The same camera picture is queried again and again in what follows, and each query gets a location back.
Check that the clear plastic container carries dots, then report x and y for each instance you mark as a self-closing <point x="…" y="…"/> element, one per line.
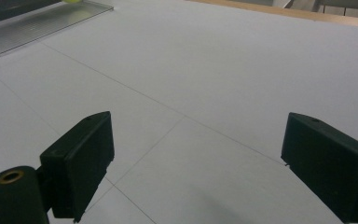
<point x="43" y="26"/>

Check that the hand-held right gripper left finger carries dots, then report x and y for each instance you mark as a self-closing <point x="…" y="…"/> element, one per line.
<point x="77" y="165"/>

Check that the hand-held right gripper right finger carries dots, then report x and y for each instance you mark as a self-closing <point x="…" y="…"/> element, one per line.
<point x="329" y="165"/>

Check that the yellow tennis ball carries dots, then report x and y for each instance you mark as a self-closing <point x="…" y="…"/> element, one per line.
<point x="72" y="1"/>

